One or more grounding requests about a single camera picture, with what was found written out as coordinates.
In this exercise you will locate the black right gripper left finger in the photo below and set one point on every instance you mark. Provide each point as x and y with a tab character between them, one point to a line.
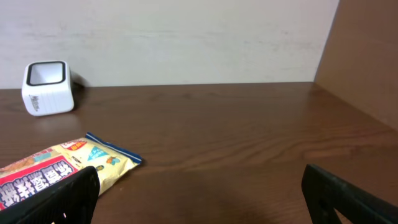
70	201

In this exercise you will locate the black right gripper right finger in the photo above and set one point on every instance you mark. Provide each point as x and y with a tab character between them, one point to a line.
326	194

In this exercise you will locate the yellow snack bag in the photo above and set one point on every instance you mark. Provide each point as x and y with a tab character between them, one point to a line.
26	177

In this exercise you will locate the white barcode scanner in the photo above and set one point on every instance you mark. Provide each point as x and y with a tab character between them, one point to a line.
47	88

